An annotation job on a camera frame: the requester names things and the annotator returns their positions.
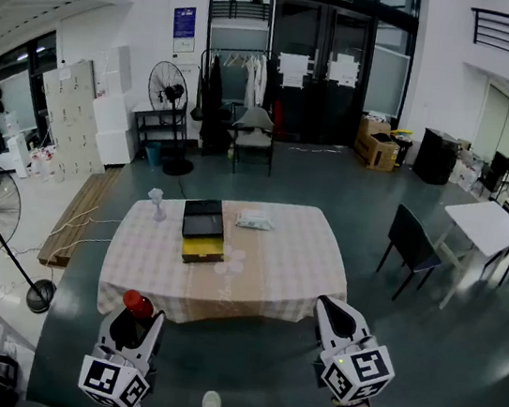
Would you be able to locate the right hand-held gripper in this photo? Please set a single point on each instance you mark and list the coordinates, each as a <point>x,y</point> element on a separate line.
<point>359,372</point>

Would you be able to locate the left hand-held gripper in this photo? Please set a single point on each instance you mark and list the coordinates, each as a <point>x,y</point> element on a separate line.
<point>105,377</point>

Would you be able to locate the red-capped dark bottle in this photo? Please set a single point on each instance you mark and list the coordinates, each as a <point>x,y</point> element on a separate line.
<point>137,303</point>

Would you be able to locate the black tray box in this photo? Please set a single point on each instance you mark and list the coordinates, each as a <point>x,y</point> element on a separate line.
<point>202,232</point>

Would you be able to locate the brown cardboard box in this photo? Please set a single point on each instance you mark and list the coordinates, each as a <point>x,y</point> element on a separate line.
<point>376,149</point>

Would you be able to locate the table with checked cloth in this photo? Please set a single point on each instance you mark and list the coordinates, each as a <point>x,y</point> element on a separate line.
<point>272,271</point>

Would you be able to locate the black upholstered chair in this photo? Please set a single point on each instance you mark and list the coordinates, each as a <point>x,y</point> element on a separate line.
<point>409,245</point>

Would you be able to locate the wooden pallet board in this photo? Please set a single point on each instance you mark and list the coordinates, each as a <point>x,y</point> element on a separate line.
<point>80,214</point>

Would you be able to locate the clear glass goblet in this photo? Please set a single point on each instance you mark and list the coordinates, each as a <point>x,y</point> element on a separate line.
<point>157,207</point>

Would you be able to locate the white wet wipes packet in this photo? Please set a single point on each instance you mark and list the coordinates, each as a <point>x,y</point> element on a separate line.
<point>255,220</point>

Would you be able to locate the white square table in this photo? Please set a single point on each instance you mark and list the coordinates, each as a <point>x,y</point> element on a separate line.
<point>483,225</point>

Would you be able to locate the blue waste bin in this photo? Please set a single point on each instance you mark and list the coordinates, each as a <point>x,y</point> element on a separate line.
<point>153,154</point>

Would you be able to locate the black bin yellow lid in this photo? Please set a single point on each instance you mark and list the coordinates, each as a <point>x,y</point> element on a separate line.
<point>402,149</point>

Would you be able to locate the black cabinet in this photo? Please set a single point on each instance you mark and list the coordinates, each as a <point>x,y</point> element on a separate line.
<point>437,156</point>

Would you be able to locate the green plastic bottle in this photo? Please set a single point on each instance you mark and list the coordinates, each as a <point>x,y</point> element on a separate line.
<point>231,151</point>

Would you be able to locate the stack of white foam boxes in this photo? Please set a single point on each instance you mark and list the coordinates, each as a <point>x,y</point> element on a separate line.
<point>112,124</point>

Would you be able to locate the black metal shelf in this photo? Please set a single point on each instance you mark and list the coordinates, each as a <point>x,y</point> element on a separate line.
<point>157,124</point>

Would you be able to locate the black framed glass door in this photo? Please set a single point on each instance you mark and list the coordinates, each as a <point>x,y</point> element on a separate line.
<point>311,107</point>

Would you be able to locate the white locker cabinet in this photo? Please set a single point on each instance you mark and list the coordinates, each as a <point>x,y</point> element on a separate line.
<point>75,119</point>

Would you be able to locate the black clothes rack with coats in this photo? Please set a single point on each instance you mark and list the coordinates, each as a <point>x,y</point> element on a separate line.
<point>213,97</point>

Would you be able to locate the white paper notice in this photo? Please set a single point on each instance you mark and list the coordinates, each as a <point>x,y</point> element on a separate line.
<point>292,70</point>
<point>343,70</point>

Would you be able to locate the grey armchair black frame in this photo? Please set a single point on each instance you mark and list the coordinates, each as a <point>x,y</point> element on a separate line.
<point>254,126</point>

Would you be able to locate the black upright pedestal fan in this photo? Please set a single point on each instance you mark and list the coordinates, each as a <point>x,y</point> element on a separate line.
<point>170,88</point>

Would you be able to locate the blue wall poster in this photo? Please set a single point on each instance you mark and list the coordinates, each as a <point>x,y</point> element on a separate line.
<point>184,23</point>

